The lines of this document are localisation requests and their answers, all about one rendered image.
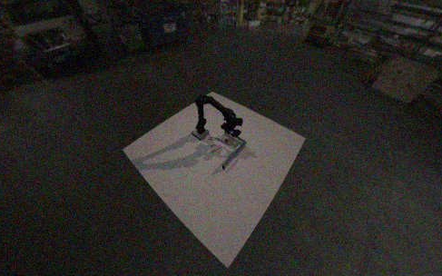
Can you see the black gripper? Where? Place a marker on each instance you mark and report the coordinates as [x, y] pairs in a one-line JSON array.
[[229, 129]]

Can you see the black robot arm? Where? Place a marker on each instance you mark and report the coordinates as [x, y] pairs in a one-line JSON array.
[[228, 113]]

